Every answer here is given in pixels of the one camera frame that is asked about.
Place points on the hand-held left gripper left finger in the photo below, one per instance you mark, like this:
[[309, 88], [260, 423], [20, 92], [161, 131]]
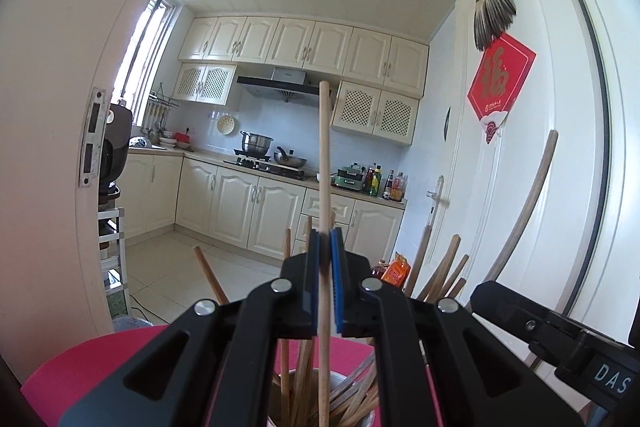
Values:
[[314, 277]]

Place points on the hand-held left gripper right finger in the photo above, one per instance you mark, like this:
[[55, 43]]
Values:
[[337, 282]]

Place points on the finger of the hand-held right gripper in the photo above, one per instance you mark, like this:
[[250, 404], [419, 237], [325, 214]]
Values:
[[505, 309]]

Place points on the bundle of chopsticks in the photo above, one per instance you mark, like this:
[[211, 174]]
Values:
[[440, 267]]

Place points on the white paper cup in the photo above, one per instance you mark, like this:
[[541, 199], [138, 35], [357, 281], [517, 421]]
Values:
[[340, 376]]

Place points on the straight wooden chopstick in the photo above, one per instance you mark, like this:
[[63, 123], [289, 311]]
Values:
[[325, 157]]

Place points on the long wooden chopstick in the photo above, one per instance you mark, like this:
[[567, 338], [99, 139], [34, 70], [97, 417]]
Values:
[[550, 147]]

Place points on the orange snack bag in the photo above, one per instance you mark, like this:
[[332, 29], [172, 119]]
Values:
[[396, 272]]

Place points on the green countertop appliance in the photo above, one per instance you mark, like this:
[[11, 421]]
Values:
[[350, 178]]

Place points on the cream lower kitchen cabinets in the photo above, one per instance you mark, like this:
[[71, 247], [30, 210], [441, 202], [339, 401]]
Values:
[[235, 207]]

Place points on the cluster of condiment bottles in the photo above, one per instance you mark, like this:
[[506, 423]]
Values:
[[385, 184]]

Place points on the dark wok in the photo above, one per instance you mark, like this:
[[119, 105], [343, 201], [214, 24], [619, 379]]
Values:
[[291, 161]]

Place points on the black gas stove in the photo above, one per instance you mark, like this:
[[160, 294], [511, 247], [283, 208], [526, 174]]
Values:
[[260, 168]]

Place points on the white panel door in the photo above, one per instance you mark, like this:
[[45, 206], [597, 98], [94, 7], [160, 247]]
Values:
[[480, 187]]

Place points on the steel cooking pot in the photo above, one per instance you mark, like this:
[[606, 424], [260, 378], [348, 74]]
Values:
[[256, 143]]

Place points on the wide lattice door cabinet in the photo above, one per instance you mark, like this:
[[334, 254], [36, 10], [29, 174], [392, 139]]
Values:
[[375, 112]]

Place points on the pale blue bucket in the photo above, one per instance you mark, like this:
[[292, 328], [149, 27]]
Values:
[[132, 325]]

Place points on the red kitchen container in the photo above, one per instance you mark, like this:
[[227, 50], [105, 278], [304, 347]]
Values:
[[182, 141]]

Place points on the black range hood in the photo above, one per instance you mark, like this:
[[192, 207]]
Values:
[[280, 84]]

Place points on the white shelf rack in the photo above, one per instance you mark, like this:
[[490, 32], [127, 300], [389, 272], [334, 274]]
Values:
[[114, 257]]

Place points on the steel sink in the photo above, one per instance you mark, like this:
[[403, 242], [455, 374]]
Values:
[[147, 143]]

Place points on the small lattice door cabinet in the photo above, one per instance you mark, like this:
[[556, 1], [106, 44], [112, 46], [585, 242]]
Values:
[[204, 83]]

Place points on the hanging utensil rack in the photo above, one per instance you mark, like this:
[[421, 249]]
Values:
[[162, 109]]

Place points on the red diamond paper poster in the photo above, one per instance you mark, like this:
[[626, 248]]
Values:
[[500, 77]]

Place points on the black standing appliance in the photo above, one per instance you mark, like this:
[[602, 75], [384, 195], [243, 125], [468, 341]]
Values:
[[116, 147]]

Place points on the metal door latch plates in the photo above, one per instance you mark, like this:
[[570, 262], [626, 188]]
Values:
[[91, 137]]

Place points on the kitchen window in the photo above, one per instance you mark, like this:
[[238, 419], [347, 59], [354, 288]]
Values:
[[145, 57]]

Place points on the feather fan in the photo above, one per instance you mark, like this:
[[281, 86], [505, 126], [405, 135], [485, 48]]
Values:
[[492, 17]]

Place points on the round wall strainer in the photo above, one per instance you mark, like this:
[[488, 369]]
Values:
[[227, 125]]

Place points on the dark oval wall ornament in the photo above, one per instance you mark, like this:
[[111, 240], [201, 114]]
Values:
[[447, 123]]

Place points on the cream upper wall cabinets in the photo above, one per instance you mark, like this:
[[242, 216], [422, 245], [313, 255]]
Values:
[[300, 47]]

